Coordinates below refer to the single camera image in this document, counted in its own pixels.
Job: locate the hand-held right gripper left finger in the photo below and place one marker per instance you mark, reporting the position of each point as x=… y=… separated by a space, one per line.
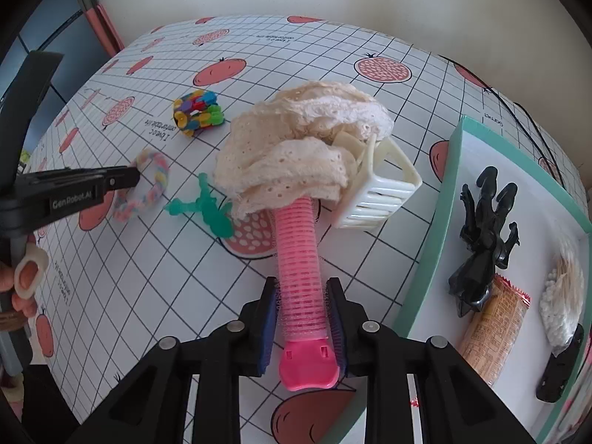
x=269 y=347

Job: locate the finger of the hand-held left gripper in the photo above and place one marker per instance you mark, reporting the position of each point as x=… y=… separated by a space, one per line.
x=115 y=178
x=32 y=92

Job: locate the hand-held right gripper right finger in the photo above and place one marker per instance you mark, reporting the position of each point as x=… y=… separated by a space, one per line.
x=336 y=337

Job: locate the pastel hair scrunchie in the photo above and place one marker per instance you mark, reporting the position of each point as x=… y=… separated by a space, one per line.
x=157 y=171

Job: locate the pink hair roller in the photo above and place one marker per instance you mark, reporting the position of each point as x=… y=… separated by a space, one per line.
x=298 y=277

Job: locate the green plastic hair clip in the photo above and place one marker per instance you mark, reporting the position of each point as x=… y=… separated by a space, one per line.
x=208 y=212

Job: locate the colourful bead toy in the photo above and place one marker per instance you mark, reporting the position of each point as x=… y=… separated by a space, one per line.
x=199 y=111

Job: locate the white hair claw clip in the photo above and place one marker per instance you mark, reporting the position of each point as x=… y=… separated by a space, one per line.
x=379 y=194

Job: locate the orange snack packet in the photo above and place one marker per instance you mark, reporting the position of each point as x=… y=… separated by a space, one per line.
x=495 y=333

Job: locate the black hair claw clip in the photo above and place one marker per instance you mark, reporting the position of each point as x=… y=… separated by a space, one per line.
x=481 y=259

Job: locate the cream lace cloth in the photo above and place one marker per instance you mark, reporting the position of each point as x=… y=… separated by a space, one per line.
x=300 y=148

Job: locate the small black hair clip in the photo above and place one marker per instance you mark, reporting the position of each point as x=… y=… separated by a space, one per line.
x=559 y=370

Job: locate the teal cardboard box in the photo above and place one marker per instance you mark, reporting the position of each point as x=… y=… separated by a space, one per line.
x=532 y=222

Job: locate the pack of cotton swabs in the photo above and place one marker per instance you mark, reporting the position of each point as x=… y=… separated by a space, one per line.
x=562 y=305

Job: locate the person's left hand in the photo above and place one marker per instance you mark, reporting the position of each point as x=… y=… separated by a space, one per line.
x=27 y=275

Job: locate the pink board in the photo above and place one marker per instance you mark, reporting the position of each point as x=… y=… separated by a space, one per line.
x=106 y=32

